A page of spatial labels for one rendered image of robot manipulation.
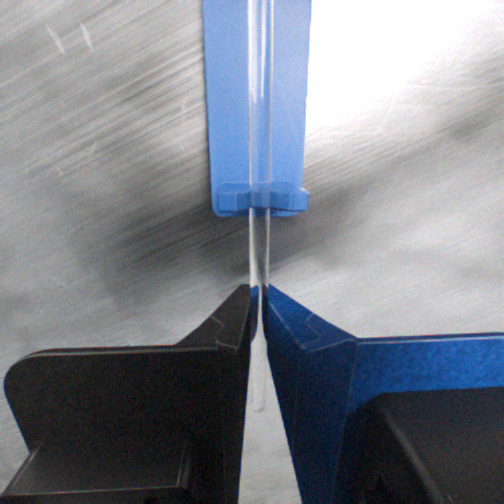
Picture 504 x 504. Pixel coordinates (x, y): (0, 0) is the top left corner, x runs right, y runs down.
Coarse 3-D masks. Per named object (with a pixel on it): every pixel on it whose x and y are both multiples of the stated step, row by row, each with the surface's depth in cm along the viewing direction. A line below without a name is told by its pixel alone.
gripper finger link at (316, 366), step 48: (288, 336) 7; (336, 336) 6; (432, 336) 4; (480, 336) 4; (288, 384) 7; (336, 384) 4; (384, 384) 4; (432, 384) 4; (480, 384) 4; (288, 432) 7; (336, 432) 4; (336, 480) 5
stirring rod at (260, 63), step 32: (256, 0) 6; (256, 32) 6; (256, 64) 6; (256, 96) 7; (256, 128) 7; (256, 160) 7; (256, 192) 7; (256, 224) 8; (256, 256) 8; (256, 288) 8; (256, 320) 9; (256, 352) 9; (256, 384) 10
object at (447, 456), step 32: (384, 416) 4; (416, 416) 4; (448, 416) 3; (480, 416) 3; (384, 448) 4; (416, 448) 3; (448, 448) 3; (480, 448) 3; (384, 480) 4; (416, 480) 3; (448, 480) 3; (480, 480) 3
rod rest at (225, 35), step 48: (240, 0) 8; (288, 0) 8; (240, 48) 8; (288, 48) 8; (240, 96) 9; (288, 96) 9; (240, 144) 9; (288, 144) 9; (240, 192) 8; (288, 192) 8
